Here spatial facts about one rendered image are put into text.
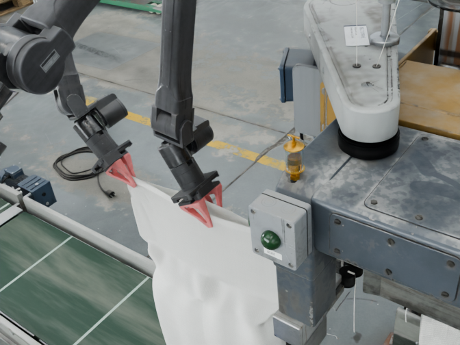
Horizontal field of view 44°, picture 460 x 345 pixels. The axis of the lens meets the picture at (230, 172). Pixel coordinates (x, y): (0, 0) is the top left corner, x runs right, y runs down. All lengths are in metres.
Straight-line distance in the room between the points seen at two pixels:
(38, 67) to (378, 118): 0.47
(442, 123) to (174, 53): 0.49
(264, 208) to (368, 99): 0.22
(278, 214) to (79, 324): 1.32
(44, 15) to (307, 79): 0.56
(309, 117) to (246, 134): 2.25
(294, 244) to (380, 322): 1.62
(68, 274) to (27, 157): 1.63
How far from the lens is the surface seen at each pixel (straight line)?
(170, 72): 1.09
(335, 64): 0.95
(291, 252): 0.79
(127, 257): 2.15
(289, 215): 0.76
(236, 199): 2.95
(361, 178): 0.82
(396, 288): 1.05
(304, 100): 1.21
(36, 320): 2.07
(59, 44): 0.84
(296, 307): 0.95
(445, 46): 1.16
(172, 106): 1.11
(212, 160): 3.26
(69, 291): 2.11
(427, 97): 1.03
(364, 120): 0.82
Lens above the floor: 1.82
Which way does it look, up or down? 35 degrees down
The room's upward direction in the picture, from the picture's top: 7 degrees counter-clockwise
